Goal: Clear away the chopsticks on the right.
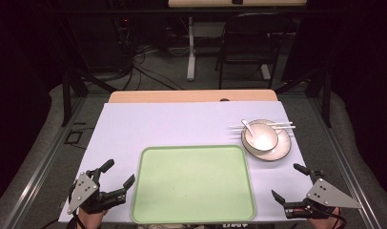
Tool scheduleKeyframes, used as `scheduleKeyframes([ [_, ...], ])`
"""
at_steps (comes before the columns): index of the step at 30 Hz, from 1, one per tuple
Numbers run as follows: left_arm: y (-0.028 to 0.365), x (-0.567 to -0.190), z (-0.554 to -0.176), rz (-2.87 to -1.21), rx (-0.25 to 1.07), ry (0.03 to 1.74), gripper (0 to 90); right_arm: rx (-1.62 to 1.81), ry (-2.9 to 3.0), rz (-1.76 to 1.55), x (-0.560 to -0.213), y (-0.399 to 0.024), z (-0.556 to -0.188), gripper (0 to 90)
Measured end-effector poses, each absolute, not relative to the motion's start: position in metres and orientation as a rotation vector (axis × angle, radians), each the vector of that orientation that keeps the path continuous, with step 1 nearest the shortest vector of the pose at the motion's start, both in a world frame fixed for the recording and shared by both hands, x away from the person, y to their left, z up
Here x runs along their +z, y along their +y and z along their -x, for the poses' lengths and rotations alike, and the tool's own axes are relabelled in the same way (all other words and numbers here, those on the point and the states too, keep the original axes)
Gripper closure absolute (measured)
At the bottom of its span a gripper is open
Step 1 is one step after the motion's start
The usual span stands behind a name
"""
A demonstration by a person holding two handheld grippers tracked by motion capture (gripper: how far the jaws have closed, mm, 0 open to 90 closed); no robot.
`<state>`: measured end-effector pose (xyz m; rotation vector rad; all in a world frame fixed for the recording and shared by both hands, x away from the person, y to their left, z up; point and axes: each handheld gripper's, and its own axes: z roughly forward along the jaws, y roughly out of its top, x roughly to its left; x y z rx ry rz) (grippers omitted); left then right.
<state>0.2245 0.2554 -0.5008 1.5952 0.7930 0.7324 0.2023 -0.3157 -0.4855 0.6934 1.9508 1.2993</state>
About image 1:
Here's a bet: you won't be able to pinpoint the person's left hand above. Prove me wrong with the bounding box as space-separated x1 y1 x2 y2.
76 208 108 229

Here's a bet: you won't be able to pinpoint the aluminium floor rail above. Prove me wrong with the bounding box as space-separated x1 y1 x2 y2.
0 94 88 229
309 94 384 229

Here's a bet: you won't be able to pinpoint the dark equipment rack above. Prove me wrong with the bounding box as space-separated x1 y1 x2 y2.
112 12 171 55

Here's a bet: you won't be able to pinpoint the black metal chair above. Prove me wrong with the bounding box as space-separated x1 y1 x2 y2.
214 12 295 91

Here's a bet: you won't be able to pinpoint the person's right hand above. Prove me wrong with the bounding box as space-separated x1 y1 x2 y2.
307 208 342 229

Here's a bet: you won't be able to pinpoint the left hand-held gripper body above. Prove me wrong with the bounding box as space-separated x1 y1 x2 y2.
67 170 111 215

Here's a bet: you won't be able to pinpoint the light green plastic tray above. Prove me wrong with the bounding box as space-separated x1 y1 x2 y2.
130 144 256 225

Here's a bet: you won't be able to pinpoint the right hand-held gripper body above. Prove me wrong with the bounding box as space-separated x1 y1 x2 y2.
304 177 362 219

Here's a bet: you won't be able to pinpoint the white ceramic bowl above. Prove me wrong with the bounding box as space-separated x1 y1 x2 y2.
244 122 279 153

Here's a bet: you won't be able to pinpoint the white-legged desk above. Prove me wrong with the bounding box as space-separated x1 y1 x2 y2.
167 0 309 82

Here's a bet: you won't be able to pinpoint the pale lilac table sheet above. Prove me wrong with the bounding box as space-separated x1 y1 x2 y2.
58 100 315 223

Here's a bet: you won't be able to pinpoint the white ceramic spoon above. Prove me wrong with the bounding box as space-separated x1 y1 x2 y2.
240 118 257 137

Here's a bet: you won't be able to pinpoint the white chopstick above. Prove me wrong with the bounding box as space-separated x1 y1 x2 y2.
231 125 296 133
229 121 294 130

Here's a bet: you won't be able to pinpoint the beige ceramic plate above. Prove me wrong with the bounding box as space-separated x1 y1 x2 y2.
240 118 293 162

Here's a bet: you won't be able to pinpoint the black metal frame stand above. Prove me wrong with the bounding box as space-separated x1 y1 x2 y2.
61 68 117 128
275 67 333 129

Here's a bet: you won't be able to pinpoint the black floor cables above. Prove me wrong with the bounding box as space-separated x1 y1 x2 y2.
112 44 185 92

